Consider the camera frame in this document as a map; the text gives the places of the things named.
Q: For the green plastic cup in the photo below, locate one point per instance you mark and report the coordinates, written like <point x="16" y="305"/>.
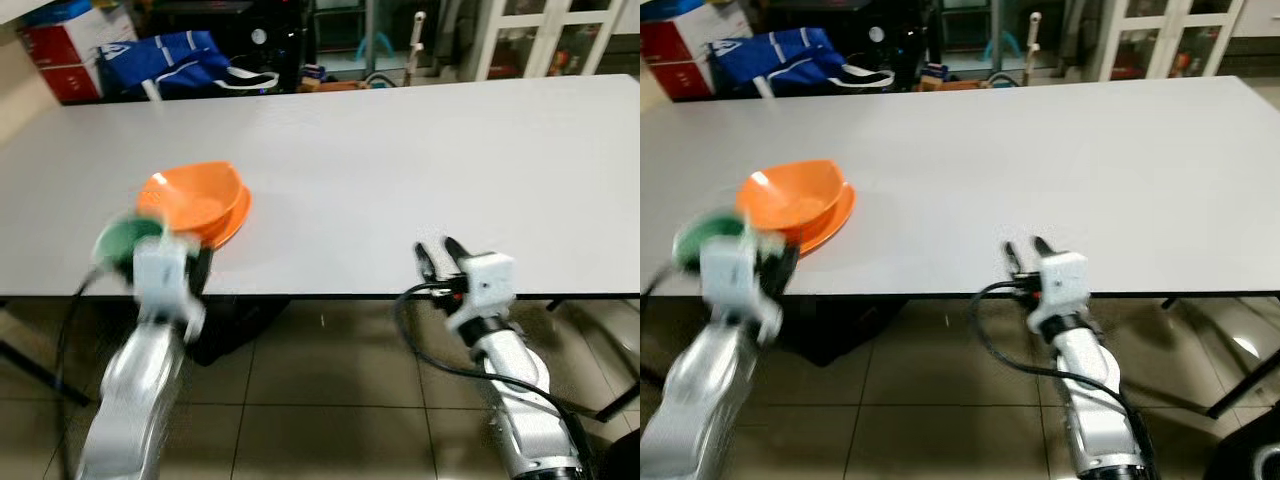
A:
<point x="700" y="240"/>
<point x="120" y="245"/>

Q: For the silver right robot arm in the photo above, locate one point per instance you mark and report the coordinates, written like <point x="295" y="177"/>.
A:
<point x="525" y="400"/>
<point x="1095" y="400"/>

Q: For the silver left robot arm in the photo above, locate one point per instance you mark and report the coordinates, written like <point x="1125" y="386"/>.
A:
<point x="135" y="390"/>
<point x="700" y="400"/>

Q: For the orange plastic plate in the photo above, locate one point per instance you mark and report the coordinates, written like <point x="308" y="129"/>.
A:
<point x="238" y="220"/>
<point x="838" y="225"/>

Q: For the black table base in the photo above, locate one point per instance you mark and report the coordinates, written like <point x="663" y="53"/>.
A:
<point x="240" y="330"/>
<point x="835" y="330"/>

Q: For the orange plastic bowl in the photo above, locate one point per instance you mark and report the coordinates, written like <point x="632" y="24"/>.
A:
<point x="795" y="195"/>
<point x="195" y="195"/>

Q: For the black metal table leg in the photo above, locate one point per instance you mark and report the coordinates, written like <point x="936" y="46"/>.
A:
<point x="45" y="375"/>
<point x="1245" y="390"/>
<point x="605" y="395"/>

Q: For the blue fabric bag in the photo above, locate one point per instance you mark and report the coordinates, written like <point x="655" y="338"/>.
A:
<point x="775" y="58"/>
<point x="165" y="60"/>

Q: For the white glass door cabinet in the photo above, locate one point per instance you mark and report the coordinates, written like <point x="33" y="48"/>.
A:
<point x="545" y="35"/>
<point x="1165" y="35"/>

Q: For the black machine with dial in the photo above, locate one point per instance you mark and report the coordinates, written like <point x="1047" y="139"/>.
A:
<point x="275" y="45"/>
<point x="890" y="45"/>

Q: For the red white cardboard box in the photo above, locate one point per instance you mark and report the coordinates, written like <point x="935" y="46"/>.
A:
<point x="675" y="55"/>
<point x="70" y="55"/>

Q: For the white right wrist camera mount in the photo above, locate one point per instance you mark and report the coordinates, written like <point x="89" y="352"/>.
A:
<point x="1062" y="283"/>
<point x="485" y="285"/>

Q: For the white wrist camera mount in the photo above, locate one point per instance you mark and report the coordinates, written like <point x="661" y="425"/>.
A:
<point x="1062" y="283"/>
<point x="730" y="285"/>
<point x="485" y="285"/>
<point x="162" y="280"/>

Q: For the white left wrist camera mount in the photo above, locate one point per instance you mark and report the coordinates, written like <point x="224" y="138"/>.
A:
<point x="162" y="280"/>
<point x="730" y="285"/>

